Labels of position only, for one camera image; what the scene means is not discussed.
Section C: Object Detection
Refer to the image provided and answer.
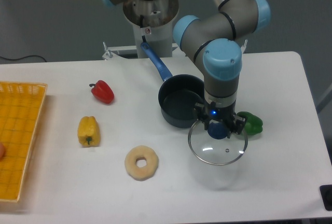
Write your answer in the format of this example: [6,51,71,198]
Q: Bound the black device at table edge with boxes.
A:
[320,185,332,211]

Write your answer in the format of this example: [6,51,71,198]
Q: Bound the yellow bell pepper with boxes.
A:
[77,116,101,147]

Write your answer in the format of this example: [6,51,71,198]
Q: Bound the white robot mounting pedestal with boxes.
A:
[101,0,248,61]

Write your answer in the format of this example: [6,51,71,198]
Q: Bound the red bell pepper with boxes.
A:
[89,80,115,104]

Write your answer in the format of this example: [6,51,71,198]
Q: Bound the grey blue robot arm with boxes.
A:
[102,0,271,134]

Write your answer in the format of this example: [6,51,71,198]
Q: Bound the dark pot with blue handle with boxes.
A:
[141,42,204,129]

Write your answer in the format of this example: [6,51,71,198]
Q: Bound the black cable on floor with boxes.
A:
[0,55,47,62]

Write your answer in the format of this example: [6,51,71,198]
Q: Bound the beige donut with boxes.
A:
[124,145,159,181]

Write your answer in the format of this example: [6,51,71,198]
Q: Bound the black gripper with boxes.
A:
[193,101,246,138]

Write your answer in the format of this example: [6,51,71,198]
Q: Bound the green bell pepper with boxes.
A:
[237,111,263,135]

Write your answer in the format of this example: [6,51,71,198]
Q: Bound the glass lid with blue knob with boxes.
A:
[188,120,248,166]

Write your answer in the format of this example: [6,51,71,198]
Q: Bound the yellow woven basket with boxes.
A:
[1,81,48,202]

